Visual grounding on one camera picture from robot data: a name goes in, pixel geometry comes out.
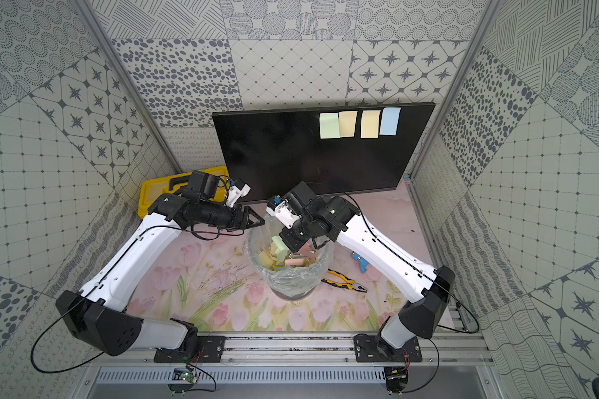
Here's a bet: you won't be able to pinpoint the mesh waste bin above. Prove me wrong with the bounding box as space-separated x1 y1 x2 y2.
265 273 322 301

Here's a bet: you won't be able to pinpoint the green sticky note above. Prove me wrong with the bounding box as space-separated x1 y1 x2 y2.
270 236 291 265
319 112 340 140

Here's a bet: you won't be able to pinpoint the light blue sticky note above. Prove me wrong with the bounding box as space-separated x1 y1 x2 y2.
379 107 401 136

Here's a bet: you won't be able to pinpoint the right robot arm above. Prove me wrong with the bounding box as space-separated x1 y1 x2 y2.
267 181 455 361

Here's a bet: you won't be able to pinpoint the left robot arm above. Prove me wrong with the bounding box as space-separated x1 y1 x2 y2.
56 171 264 361

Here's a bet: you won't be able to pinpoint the discarded sticky notes pile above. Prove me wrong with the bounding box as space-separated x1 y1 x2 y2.
258 243 319 270

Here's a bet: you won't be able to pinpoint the black computer monitor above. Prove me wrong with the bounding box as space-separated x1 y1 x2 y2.
212 102 436 202

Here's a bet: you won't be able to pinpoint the pale yellow sticky note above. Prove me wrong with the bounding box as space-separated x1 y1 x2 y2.
338 111 358 138

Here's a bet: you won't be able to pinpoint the yellow black toolbox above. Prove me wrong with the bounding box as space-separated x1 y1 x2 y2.
137 166 229 219

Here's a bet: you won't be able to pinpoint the pink floral table mat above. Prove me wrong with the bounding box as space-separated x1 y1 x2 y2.
116 184 455 333

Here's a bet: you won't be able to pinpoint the blue plastic clamp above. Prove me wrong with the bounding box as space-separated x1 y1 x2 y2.
351 252 369 274

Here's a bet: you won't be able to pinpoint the small green circuit board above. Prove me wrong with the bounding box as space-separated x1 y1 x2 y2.
172 367 197 385

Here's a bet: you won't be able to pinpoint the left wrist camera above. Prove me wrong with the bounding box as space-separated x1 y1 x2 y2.
224 179 251 208

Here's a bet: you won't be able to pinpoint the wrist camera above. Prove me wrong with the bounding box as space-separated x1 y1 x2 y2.
224 179 251 208
266 196 301 229

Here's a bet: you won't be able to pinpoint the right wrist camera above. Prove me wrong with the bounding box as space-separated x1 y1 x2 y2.
266 196 301 229

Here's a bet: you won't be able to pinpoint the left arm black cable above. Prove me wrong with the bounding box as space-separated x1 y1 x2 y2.
29 223 246 375

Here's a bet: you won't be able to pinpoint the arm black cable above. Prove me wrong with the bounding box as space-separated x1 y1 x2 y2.
336 191 481 395
29 223 246 375

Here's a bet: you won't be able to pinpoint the yellow handled pliers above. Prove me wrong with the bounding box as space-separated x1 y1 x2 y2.
321 269 368 293

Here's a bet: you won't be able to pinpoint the aluminium mounting rail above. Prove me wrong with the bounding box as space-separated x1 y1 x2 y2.
79 331 495 370

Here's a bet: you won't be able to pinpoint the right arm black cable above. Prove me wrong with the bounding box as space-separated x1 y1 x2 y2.
336 191 481 395

